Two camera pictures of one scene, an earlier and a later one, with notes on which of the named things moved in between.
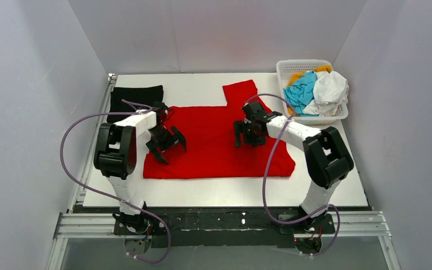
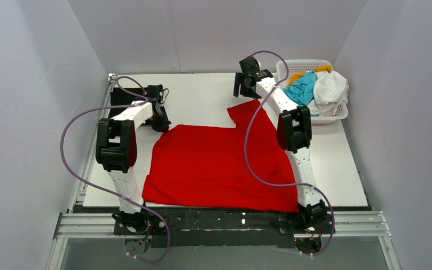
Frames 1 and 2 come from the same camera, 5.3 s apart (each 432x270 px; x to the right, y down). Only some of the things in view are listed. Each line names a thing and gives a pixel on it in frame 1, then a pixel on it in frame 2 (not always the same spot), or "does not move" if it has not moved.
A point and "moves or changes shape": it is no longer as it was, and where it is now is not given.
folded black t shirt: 148,95 does not move
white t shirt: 329,90 does not move
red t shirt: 208,135 moves or changes shape
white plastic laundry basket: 284,70 does not move
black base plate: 179,227 does not move
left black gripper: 165,140 to 160,121
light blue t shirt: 301,93 does not move
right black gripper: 246,129 to 244,87
